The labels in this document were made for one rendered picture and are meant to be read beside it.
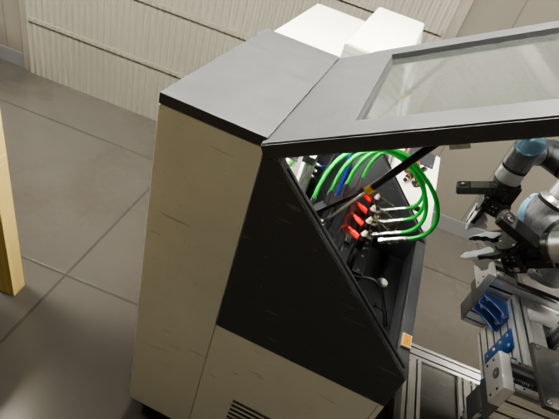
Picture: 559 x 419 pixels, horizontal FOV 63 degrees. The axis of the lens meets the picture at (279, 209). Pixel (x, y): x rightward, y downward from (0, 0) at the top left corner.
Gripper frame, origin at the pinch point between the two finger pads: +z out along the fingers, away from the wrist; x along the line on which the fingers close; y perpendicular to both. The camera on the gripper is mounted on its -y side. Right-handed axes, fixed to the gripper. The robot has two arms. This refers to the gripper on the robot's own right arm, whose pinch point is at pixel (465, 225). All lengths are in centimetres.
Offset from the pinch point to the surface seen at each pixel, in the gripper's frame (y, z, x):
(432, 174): -6, 23, 71
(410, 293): -6.0, 26.2, -11.9
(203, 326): -65, 46, -47
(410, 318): -4.6, 26.2, -23.5
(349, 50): -59, -32, 23
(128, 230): -151, 121, 43
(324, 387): -22, 47, -47
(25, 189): -220, 121, 37
